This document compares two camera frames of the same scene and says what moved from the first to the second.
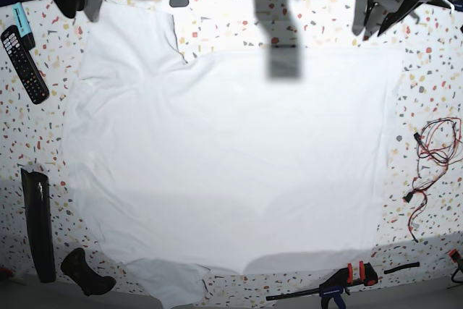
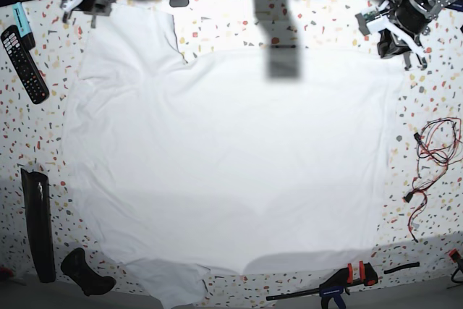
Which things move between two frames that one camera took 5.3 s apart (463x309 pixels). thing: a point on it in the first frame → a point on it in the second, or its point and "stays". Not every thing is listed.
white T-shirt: [221, 162] stays
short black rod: [414, 265] stays
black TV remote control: [25, 64] stays
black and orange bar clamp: [331, 290] stays
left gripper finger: [409, 4] → [417, 50]
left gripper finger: [371, 5] → [388, 47]
